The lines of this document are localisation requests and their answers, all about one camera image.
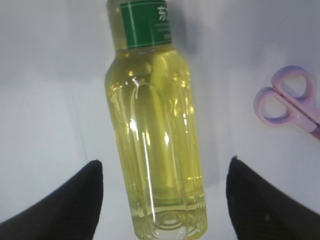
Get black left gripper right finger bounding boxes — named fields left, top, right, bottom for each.
left=225, top=156, right=320, bottom=240

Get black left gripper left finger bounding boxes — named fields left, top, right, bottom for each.
left=0, top=160, right=104, bottom=240

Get pink scissors with cover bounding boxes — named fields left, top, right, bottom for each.
left=253, top=65, right=320, bottom=140

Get yellow tea plastic bottle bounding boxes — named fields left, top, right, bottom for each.
left=105, top=0, right=208, bottom=240

